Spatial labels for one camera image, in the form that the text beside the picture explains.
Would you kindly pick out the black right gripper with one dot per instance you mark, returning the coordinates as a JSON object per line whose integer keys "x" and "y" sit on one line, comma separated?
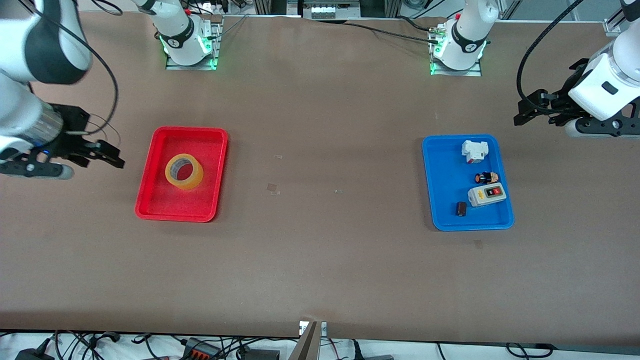
{"x": 74, "y": 128}

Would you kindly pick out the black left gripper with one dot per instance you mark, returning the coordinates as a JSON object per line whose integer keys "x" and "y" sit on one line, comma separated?
{"x": 563, "y": 101}

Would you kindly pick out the yellow tape roll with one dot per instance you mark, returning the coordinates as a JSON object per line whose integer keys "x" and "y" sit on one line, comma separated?
{"x": 187, "y": 184}

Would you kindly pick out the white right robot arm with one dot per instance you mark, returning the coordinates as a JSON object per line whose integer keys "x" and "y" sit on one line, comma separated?
{"x": 20, "y": 30}

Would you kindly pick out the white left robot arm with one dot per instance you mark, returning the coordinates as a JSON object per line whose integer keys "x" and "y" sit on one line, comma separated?
{"x": 605, "y": 85}

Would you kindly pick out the red plastic tray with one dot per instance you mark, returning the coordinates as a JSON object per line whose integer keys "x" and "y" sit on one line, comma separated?
{"x": 160, "y": 205}

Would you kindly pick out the white circuit breaker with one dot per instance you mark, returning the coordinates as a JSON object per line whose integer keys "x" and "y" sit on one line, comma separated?
{"x": 474, "y": 151}

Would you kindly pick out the small black orange push button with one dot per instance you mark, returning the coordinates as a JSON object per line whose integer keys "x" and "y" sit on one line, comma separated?
{"x": 486, "y": 178}

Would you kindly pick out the small dark brown component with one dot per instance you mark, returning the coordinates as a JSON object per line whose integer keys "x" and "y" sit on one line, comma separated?
{"x": 461, "y": 209}

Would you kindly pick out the blue plastic tray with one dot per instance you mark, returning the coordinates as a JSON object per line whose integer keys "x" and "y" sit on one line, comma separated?
{"x": 445, "y": 200}

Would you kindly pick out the black power adapter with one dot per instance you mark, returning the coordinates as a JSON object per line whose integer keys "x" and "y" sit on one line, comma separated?
{"x": 32, "y": 354}

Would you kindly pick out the black orange power strip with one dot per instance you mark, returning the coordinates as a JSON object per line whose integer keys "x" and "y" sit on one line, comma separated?
{"x": 200, "y": 348}

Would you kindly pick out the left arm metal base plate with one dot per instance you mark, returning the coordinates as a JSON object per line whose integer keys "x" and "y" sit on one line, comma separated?
{"x": 455, "y": 73}

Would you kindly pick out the grey switch box red button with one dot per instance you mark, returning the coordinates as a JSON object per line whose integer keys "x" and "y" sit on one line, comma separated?
{"x": 486, "y": 196}

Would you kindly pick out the metal table corner bracket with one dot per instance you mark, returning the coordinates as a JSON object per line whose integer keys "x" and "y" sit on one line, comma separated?
{"x": 613, "y": 26}

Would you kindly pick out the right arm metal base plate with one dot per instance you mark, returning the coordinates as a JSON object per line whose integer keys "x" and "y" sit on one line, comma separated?
{"x": 218, "y": 40}

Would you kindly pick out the aluminium frame structure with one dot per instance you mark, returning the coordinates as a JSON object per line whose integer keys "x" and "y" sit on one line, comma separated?
{"x": 325, "y": 10}

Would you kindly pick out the metal camera pole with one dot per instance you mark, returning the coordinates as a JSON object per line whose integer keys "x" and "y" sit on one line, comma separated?
{"x": 306, "y": 347}

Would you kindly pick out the metal pole clamp bracket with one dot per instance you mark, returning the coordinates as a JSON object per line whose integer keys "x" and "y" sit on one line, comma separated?
{"x": 324, "y": 328}

